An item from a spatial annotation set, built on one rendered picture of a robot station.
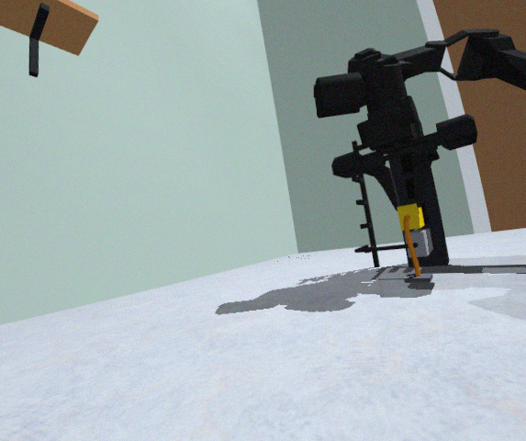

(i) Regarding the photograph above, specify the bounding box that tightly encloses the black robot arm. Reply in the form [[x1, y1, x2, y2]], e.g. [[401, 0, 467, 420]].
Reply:
[[314, 28, 526, 151]]

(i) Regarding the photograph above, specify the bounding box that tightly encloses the dark grey power strip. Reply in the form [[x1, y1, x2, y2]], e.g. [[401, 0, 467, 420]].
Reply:
[[389, 119, 450, 268]]

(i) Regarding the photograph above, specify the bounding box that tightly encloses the black cord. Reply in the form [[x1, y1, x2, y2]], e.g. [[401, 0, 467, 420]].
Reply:
[[354, 229, 433, 257]]

